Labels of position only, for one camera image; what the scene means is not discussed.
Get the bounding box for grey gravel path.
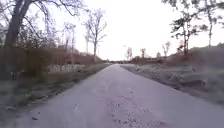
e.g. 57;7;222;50
12;63;224;128

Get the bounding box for row of bare trees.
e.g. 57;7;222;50
49;8;108;64

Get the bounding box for rough grass verge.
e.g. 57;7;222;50
120;63;224;105
0;62;112;118

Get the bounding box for pine tree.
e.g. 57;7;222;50
169;0;202;58

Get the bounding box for brown hedge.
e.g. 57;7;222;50
0;45;104;81

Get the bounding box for brown bushes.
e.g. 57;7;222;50
130;43;224;68

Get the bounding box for large bare tree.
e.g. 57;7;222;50
0;0;88;80

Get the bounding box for thin tall tree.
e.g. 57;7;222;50
198;0;224;48

